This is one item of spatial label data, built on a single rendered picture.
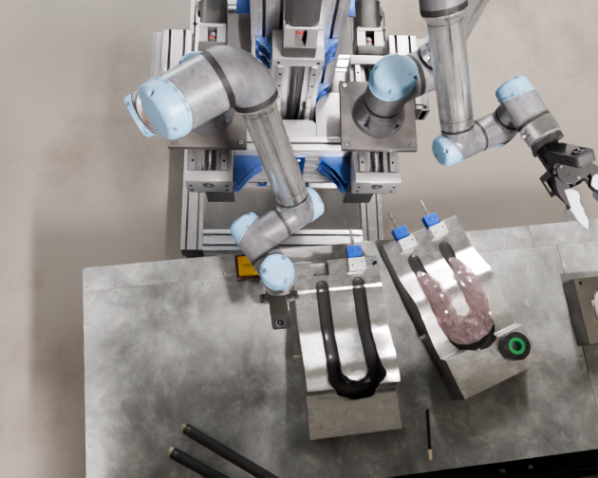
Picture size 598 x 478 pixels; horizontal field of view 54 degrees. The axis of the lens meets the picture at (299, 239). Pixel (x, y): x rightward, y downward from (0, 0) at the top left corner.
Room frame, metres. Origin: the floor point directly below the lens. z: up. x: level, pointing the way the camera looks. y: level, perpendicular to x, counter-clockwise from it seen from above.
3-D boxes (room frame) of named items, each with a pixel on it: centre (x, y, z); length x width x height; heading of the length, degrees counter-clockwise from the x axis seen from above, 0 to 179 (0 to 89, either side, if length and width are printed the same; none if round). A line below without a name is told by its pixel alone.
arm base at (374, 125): (0.88, -0.14, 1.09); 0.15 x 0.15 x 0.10
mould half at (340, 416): (0.23, -0.20, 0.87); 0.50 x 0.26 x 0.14; 19
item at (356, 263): (0.50, -0.17, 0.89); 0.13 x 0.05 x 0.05; 19
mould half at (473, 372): (0.43, -0.51, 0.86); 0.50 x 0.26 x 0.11; 37
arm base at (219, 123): (0.76, 0.34, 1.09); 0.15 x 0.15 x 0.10
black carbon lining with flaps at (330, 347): (0.24, -0.20, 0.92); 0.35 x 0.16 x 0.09; 19
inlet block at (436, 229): (0.67, -0.38, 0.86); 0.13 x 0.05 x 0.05; 37
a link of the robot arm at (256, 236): (0.38, 0.09, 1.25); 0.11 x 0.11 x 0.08; 47
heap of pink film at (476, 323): (0.42, -0.50, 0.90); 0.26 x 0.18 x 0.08; 37
